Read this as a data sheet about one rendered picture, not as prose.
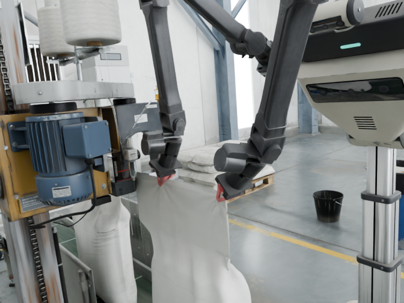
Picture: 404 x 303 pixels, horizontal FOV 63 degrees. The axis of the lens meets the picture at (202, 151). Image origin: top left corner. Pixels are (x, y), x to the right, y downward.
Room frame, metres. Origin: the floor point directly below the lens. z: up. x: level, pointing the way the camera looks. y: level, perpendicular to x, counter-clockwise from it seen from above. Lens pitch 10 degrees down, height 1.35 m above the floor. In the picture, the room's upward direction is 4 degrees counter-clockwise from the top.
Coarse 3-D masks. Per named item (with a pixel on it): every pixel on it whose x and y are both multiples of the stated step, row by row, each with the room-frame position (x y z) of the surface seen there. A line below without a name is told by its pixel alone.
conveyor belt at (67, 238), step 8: (56, 224) 2.60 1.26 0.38; (64, 224) 2.58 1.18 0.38; (64, 232) 2.41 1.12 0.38; (72, 232) 2.40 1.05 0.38; (64, 240) 2.25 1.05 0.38; (72, 240) 2.24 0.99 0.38; (72, 248) 2.11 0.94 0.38; (136, 272) 1.73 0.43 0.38; (136, 280) 1.65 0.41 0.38; (144, 280) 1.64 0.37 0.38; (136, 288) 1.57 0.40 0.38; (144, 288) 1.57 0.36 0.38; (96, 296) 1.53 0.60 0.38; (144, 296) 1.49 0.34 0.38
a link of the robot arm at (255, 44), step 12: (144, 0) 0.98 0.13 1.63; (192, 0) 1.01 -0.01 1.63; (204, 0) 1.03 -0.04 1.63; (204, 12) 1.05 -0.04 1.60; (216, 12) 1.06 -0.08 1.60; (216, 24) 1.08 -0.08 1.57; (228, 24) 1.09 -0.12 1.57; (240, 24) 1.12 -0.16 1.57; (228, 36) 1.12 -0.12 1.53; (240, 36) 1.12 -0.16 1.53; (252, 36) 1.12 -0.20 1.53; (264, 36) 1.15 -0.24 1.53; (252, 48) 1.13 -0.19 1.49; (264, 48) 1.15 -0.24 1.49
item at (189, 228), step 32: (160, 192) 1.12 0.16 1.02; (192, 192) 0.99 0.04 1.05; (160, 224) 1.14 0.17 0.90; (192, 224) 1.00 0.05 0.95; (224, 224) 0.89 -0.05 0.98; (160, 256) 1.05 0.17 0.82; (192, 256) 0.96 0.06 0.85; (224, 256) 0.90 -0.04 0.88; (160, 288) 1.02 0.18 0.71; (192, 288) 0.89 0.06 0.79; (224, 288) 0.85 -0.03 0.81
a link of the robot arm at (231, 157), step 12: (228, 144) 0.76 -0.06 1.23; (240, 144) 0.78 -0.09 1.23; (252, 144) 0.81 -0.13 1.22; (276, 144) 0.74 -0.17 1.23; (216, 156) 0.78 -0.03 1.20; (228, 156) 0.74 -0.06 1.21; (240, 156) 0.76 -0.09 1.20; (252, 156) 0.76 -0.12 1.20; (264, 156) 0.75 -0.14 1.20; (276, 156) 0.75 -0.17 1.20; (216, 168) 0.77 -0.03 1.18; (228, 168) 0.75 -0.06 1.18; (240, 168) 0.76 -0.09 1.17
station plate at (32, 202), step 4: (28, 196) 0.96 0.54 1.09; (32, 196) 0.97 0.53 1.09; (36, 196) 0.98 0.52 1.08; (20, 200) 0.95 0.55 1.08; (24, 200) 0.95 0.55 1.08; (28, 200) 0.96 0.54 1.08; (32, 200) 0.97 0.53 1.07; (36, 200) 0.98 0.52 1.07; (24, 204) 0.95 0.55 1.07; (28, 204) 0.96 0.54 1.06; (32, 204) 0.97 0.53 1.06; (36, 204) 0.97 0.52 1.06; (40, 204) 0.98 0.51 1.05; (44, 204) 0.99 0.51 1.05; (24, 208) 0.95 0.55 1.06; (28, 208) 0.96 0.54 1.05; (32, 208) 0.97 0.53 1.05; (36, 208) 0.97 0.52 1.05
